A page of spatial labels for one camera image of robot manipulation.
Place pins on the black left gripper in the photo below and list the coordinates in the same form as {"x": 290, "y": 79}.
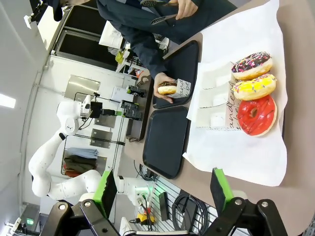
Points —
{"x": 96, "y": 109}

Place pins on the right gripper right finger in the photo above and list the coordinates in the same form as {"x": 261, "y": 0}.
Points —
{"x": 220, "y": 191}

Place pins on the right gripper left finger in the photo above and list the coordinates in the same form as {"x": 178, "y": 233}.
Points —
{"x": 107, "y": 194}

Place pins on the black soda can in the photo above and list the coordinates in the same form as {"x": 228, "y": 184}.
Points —
{"x": 129, "y": 105}
{"x": 135, "y": 91}
{"x": 133, "y": 115}

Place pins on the chocolate glazed donut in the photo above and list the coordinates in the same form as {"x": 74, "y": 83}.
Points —
{"x": 166, "y": 88}

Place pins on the red glazed donut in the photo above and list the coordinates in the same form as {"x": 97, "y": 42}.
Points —
{"x": 257, "y": 115}

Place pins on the black serving tongs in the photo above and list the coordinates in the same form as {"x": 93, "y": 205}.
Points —
{"x": 160, "y": 19}

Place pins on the yellow sprinkled donut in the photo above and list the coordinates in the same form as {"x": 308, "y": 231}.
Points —
{"x": 254, "y": 87}

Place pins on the chocolate sprinkled donut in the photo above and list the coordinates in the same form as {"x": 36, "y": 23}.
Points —
{"x": 251, "y": 65}

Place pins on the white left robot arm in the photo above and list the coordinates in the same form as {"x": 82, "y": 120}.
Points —
{"x": 64, "y": 186}

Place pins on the person's right forearm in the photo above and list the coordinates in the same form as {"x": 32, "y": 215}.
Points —
{"x": 150, "y": 56}

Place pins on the person's right hand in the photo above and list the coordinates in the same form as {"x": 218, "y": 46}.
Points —
{"x": 160, "y": 77}

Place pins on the person's left hand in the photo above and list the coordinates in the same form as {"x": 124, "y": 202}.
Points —
{"x": 187, "y": 8}

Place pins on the white paper sheet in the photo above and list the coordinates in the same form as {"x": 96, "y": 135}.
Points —
{"x": 236, "y": 157}

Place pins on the folded clothes pile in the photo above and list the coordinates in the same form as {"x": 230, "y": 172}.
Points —
{"x": 81, "y": 161}

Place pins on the yellow emergency stop button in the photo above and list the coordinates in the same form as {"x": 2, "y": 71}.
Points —
{"x": 145, "y": 218}

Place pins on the black power adapter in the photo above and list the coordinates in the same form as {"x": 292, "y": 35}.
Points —
{"x": 164, "y": 206}

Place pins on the black plastic tray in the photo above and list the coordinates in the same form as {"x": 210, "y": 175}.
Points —
{"x": 182, "y": 64}
{"x": 165, "y": 142}

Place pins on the white paper bag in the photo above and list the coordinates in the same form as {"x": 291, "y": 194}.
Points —
{"x": 110, "y": 35}

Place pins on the person in dark jacket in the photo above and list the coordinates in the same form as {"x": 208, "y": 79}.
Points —
{"x": 137, "y": 22}

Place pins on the black metal frame stand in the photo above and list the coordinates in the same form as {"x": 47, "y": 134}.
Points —
{"x": 118, "y": 123}

